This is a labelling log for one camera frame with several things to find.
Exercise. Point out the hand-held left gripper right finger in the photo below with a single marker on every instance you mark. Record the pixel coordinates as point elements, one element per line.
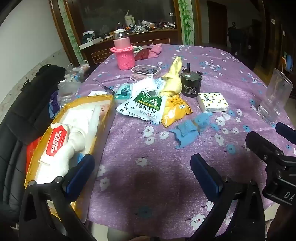
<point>205,176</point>

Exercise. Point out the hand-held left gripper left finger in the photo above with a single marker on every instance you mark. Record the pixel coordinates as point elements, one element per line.
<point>78,174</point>

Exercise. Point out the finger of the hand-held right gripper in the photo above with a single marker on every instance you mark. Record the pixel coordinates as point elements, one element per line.
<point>262,146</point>
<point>286,130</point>

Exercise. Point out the yellow cardboard box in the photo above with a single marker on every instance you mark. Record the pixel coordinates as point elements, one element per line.
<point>107,102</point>

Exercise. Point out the teal cartoon tissue pack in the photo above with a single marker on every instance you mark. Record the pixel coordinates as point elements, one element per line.
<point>123,92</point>

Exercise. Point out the green white sachet packet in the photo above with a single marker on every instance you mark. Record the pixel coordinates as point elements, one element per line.
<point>146,104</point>

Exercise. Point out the yellow fluffy towel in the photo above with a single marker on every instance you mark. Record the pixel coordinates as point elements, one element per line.
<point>173,78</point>

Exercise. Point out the clear glass vase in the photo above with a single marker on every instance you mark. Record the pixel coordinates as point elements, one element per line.
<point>274,97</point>

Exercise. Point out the white rolled cloth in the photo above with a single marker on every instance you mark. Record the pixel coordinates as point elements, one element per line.
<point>79,136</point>

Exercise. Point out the red label wet wipes pack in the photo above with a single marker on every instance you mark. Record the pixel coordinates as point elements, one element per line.
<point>57,139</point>

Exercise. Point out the blue knitted cloth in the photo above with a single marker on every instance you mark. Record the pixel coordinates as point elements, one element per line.
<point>188,129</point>

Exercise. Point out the red plastic bag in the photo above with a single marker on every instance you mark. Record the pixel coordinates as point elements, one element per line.
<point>31,151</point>

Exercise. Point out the purple floral tablecloth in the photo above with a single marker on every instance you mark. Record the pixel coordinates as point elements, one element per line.
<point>148,166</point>

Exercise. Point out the white yellow-print tissue pack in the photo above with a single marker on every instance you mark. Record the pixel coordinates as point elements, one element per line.
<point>212,102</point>

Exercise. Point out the yellow snack packet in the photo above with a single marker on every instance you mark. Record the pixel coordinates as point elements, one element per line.
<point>174,109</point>

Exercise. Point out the purple bag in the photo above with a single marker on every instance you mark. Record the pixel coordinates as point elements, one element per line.
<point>52,104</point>

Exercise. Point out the black sofa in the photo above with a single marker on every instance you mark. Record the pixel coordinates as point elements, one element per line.
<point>20,120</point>

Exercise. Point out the white paper card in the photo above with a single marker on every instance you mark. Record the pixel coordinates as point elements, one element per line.
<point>97,93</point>

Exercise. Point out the clear plastic bag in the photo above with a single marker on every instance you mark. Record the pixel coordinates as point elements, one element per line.
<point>67,89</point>

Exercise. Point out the black screwdriver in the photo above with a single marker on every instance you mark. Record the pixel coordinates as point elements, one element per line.
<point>105,87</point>

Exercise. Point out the black cylindrical motor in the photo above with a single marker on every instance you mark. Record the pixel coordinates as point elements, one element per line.
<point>190,84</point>

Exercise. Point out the plastic water bottles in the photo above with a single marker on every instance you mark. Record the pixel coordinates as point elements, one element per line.
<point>77,71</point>

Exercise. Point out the white printed packet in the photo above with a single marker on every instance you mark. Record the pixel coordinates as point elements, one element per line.
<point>144,84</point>

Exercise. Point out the clear pink-trimmed pouch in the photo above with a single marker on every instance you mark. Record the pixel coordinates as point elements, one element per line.
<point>145,72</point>

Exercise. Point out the pink knitted-sleeve bottle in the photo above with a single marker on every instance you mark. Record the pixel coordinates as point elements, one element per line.
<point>123,52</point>

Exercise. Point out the white flat box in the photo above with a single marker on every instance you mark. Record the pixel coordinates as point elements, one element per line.
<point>89,44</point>

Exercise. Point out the pink cloth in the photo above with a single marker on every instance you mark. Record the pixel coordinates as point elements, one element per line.
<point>155,51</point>

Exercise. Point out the wooden cabinet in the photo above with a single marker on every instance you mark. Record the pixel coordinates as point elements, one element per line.
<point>129,37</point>

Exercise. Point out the white tumbler cup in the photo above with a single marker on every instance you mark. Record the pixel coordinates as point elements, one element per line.
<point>129,19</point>

